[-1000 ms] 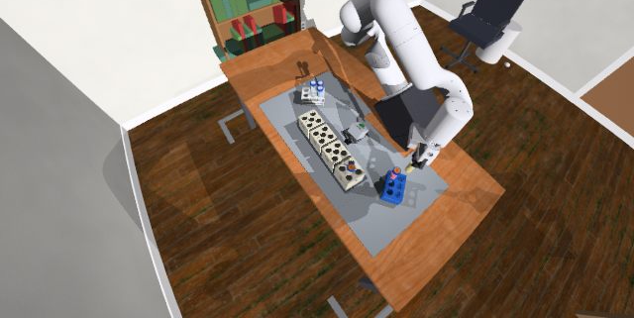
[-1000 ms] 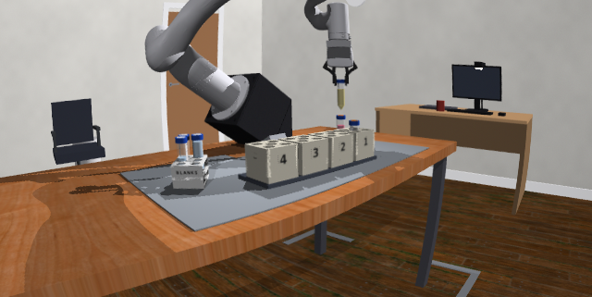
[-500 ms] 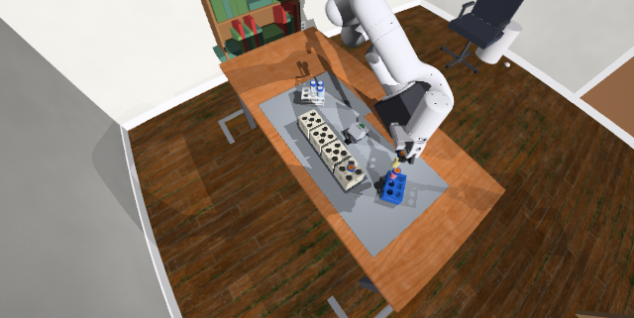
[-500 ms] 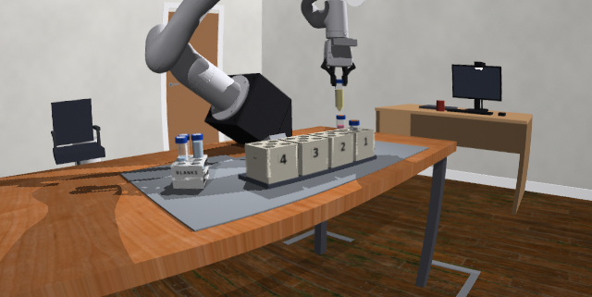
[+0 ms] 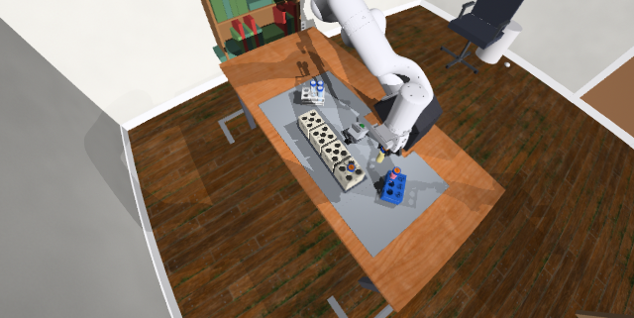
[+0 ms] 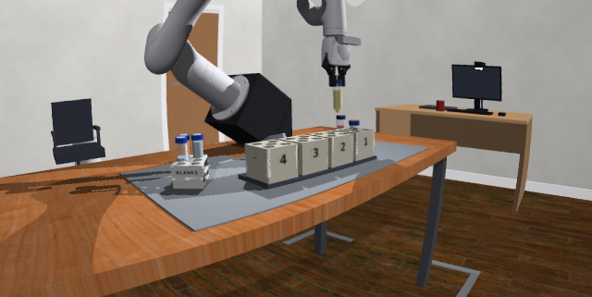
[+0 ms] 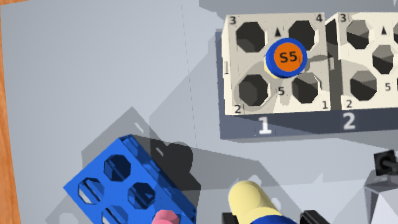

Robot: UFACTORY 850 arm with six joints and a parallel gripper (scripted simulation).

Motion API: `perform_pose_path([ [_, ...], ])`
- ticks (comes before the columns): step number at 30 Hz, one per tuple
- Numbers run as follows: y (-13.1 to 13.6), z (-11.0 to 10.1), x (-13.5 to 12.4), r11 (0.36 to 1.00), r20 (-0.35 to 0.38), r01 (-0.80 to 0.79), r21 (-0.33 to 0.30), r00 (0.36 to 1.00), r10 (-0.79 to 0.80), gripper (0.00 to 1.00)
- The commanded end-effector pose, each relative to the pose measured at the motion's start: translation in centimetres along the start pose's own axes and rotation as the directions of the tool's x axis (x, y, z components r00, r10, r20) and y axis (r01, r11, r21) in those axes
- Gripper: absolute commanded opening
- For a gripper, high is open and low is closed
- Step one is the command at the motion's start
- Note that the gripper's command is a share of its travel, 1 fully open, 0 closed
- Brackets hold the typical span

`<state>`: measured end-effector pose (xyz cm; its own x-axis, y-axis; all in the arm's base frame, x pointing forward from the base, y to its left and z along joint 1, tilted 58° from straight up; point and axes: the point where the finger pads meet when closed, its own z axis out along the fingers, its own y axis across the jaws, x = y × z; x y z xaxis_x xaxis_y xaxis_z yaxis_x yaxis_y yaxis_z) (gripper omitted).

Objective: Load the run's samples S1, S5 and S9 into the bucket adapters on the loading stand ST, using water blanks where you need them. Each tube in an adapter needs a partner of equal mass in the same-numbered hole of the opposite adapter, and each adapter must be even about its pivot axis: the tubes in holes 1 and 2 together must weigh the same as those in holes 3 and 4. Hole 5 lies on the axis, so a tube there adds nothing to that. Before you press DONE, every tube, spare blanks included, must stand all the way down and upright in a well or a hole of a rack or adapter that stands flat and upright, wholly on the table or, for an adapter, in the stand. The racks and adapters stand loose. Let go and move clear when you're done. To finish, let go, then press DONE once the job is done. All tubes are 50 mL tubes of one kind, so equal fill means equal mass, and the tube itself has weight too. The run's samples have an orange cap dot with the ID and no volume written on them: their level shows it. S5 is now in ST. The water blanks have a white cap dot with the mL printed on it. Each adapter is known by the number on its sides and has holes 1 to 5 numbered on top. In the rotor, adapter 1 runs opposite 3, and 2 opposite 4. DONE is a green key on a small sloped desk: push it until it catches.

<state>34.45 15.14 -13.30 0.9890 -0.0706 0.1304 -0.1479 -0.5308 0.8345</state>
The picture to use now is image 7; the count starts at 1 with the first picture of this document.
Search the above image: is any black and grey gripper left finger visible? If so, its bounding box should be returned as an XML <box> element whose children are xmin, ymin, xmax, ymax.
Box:
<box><xmin>222</xmin><ymin>212</ymin><xmax>239</xmax><ymax>224</ymax></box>

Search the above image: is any blue tube rack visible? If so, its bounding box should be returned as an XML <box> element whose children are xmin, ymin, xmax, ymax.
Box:
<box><xmin>63</xmin><ymin>134</ymin><xmax>197</xmax><ymax>224</ymax></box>

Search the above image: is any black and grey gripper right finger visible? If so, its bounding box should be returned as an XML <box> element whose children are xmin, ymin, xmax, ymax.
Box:
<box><xmin>300</xmin><ymin>210</ymin><xmax>330</xmax><ymax>224</ymax></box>

